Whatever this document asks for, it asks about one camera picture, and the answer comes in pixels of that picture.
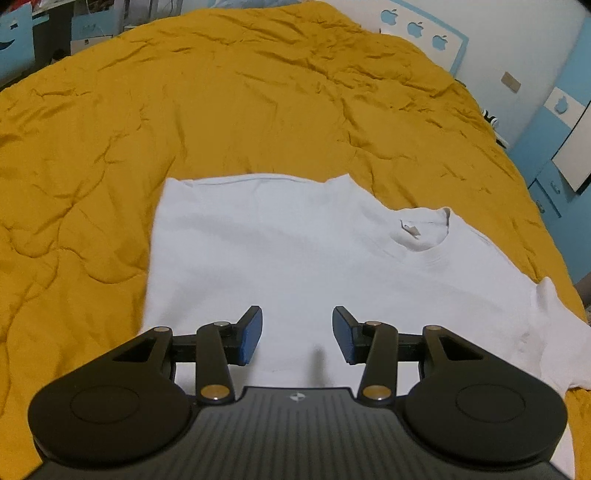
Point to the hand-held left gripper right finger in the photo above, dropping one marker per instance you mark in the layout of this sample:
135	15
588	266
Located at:
342	334

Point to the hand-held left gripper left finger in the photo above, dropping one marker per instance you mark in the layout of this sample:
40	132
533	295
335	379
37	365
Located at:
251	334

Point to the white printed t-shirt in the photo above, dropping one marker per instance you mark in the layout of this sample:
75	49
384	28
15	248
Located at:
300	240

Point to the mustard yellow quilt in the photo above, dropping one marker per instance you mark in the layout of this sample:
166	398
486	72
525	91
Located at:
277	92

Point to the black white headphones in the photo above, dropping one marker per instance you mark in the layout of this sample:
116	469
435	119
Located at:
490	119

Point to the blue white wardrobe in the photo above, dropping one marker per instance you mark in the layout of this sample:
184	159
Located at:
531	143

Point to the white blue bed headboard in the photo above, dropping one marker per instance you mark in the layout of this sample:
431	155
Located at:
429	18

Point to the blue white drawer unit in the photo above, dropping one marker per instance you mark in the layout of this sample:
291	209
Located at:
92	30

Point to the beige wall switch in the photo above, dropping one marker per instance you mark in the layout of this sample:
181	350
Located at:
511	81

